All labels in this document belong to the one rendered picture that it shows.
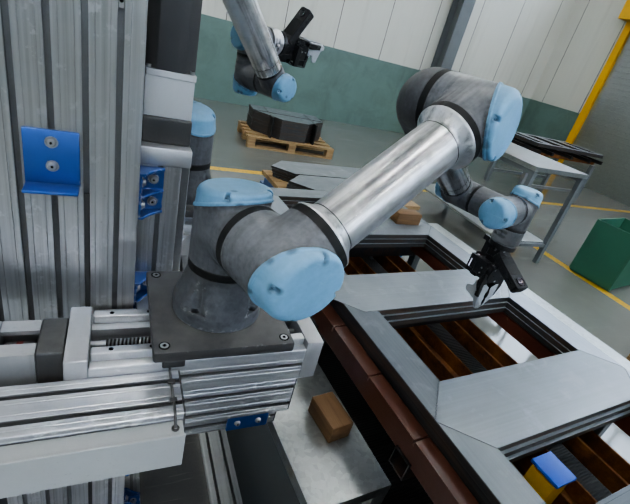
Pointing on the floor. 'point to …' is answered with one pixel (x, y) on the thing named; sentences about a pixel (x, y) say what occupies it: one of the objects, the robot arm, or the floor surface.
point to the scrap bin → (614, 253)
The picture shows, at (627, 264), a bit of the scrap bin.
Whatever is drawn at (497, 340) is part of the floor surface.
